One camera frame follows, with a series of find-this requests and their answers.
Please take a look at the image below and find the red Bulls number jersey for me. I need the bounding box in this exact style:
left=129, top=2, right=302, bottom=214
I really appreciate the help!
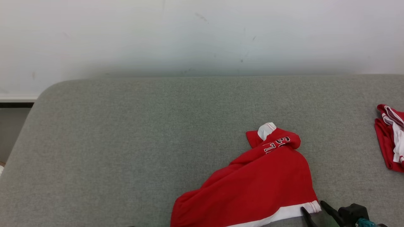
left=374, top=104, right=404, bottom=173

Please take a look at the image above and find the white and black skirting board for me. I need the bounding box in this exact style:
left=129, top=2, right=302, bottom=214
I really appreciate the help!
left=0, top=94, right=39, bottom=108

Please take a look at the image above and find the grey fabric sofa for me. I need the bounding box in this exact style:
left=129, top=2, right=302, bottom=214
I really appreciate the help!
left=0, top=74, right=404, bottom=227

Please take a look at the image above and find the teal right cable connector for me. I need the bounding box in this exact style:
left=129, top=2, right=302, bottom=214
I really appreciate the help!
left=356, top=218, right=377, bottom=227

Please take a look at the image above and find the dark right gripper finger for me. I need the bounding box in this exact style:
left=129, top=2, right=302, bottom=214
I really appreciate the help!
left=320, top=201, right=346, bottom=227
left=300, top=207, right=319, bottom=227

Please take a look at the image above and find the red garment with white panel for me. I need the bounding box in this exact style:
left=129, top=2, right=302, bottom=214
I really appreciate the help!
left=170, top=122, right=322, bottom=227

